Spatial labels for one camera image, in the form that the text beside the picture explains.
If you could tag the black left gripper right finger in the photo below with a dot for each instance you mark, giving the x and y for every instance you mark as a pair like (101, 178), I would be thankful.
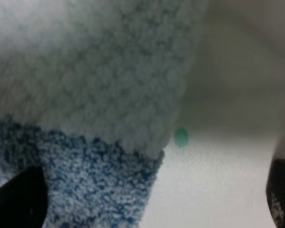
(275, 192)

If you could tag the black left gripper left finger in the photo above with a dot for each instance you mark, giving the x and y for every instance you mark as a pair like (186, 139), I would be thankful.
(24, 200)

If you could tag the blue white striped towel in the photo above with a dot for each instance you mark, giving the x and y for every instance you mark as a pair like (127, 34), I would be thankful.
(89, 92)

